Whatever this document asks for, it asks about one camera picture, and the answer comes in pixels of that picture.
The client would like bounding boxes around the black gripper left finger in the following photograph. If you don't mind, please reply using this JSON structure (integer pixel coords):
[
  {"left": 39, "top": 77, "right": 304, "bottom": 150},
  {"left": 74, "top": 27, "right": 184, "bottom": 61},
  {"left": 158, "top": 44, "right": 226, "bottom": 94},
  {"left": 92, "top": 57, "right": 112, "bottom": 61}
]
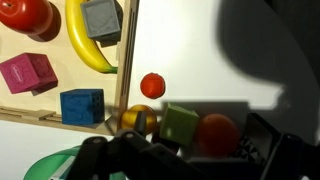
[{"left": 134, "top": 111, "right": 147, "bottom": 134}]

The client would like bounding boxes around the blue building block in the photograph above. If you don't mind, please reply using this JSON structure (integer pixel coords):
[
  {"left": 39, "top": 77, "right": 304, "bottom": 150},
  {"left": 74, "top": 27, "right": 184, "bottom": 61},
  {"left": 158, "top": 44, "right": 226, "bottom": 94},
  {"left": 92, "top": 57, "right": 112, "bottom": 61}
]
[{"left": 60, "top": 89, "right": 105, "bottom": 125}]

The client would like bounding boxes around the small red tomato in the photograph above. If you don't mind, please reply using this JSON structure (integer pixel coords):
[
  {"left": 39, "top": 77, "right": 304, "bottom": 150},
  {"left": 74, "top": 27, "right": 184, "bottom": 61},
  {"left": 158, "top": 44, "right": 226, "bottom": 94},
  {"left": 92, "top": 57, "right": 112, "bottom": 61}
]
[{"left": 140, "top": 73, "right": 165, "bottom": 99}]

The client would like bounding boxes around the grey building block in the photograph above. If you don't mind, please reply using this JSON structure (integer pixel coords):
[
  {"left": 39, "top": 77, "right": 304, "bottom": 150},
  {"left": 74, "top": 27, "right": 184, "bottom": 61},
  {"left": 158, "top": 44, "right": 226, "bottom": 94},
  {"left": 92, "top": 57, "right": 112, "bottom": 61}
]
[{"left": 80, "top": 0, "right": 123, "bottom": 47}]

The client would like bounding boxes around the orange fruit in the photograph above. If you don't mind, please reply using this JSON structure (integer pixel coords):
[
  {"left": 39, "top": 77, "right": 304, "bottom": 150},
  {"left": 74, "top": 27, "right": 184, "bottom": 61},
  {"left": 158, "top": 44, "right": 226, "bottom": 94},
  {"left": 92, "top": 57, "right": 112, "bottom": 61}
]
[{"left": 196, "top": 114, "right": 240, "bottom": 157}]

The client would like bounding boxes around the red apple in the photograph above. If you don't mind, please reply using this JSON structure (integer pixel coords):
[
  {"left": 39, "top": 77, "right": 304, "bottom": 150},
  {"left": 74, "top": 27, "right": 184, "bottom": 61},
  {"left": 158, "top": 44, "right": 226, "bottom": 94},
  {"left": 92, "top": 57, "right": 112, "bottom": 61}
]
[{"left": 0, "top": 0, "right": 61, "bottom": 42}]

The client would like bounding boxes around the yellow banana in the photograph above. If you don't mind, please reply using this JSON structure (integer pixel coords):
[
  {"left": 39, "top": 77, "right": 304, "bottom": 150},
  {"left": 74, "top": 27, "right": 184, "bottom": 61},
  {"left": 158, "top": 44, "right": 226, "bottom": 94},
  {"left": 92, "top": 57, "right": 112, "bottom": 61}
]
[{"left": 65, "top": 0, "right": 118, "bottom": 74}]

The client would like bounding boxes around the lime green building block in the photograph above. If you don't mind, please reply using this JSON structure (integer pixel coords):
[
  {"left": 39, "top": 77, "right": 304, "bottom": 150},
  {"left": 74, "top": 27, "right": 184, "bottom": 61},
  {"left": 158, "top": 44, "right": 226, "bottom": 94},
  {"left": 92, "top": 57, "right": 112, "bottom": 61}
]
[{"left": 160, "top": 103, "right": 199, "bottom": 146}]

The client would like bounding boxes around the magenta building block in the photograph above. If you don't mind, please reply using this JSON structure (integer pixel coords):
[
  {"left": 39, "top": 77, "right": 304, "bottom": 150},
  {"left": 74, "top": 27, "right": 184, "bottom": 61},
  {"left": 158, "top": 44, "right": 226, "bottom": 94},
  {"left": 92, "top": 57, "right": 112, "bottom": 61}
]
[{"left": 0, "top": 53, "right": 58, "bottom": 94}]

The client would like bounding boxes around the yellow orange ball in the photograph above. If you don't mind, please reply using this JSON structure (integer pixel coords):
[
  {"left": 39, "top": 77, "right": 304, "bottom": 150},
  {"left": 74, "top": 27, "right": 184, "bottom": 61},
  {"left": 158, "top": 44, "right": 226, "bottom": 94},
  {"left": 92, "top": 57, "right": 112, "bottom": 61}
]
[{"left": 120, "top": 104, "right": 157, "bottom": 134}]

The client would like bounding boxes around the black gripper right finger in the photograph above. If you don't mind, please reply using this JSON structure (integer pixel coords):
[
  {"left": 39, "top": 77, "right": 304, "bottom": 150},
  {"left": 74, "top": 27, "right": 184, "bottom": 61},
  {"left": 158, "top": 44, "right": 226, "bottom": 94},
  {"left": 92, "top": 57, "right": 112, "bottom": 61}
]
[{"left": 244, "top": 113, "right": 281, "bottom": 158}]

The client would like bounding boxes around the wooden tray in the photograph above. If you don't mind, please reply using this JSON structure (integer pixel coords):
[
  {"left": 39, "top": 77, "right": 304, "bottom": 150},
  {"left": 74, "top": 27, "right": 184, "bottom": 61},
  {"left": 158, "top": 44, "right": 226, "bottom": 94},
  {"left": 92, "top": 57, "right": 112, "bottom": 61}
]
[{"left": 0, "top": 0, "right": 141, "bottom": 137}]

